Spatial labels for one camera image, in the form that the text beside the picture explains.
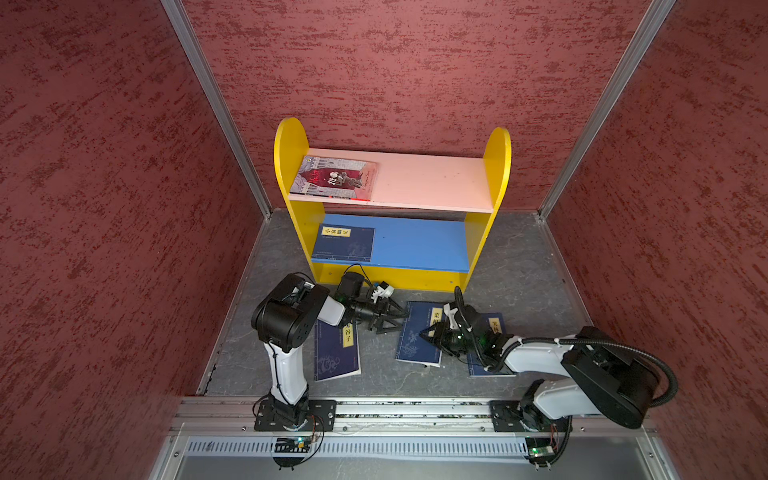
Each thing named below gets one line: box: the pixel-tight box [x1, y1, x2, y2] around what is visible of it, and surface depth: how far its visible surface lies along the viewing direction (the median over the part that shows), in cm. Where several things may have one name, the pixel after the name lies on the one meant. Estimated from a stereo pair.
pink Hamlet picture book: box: [290, 156, 378, 201], surface depth 73 cm
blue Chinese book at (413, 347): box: [395, 301, 444, 367], surface depth 87 cm
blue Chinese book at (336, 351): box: [313, 319, 362, 382], surface depth 85 cm
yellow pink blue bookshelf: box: [274, 118, 512, 292], surface depth 76 cm
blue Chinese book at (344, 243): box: [311, 223, 375, 262], surface depth 94 cm
